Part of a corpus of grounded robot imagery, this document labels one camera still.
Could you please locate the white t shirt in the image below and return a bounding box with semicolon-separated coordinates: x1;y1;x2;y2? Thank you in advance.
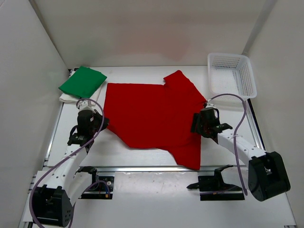
59;86;102;104

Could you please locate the aluminium front rail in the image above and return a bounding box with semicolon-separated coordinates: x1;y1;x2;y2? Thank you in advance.
96;165;223;172

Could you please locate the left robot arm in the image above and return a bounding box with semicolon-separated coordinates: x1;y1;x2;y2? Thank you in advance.
29;109;109;228

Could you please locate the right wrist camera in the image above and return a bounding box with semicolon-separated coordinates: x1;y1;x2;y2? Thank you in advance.
203;99;216;108

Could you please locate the green t shirt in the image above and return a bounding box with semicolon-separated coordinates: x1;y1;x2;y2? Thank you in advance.
59;66;107;98

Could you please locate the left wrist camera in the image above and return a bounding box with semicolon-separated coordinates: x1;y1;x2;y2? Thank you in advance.
76;100;93;112

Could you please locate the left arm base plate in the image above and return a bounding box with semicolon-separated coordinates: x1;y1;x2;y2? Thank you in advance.
80;172;115;200

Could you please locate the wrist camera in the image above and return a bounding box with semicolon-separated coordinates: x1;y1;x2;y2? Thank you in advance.
76;100;93;112
203;99;216;108

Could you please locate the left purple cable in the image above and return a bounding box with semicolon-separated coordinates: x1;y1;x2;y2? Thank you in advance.
28;98;112;226

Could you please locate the white plastic basket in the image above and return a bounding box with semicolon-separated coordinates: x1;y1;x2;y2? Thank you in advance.
208;53;257;101

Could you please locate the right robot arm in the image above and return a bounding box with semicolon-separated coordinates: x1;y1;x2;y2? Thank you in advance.
187;107;291;201

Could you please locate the red t shirt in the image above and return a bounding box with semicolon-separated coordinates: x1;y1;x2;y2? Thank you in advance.
104;70;207;170

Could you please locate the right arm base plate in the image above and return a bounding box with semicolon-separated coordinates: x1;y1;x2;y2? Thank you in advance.
187;165;245;201

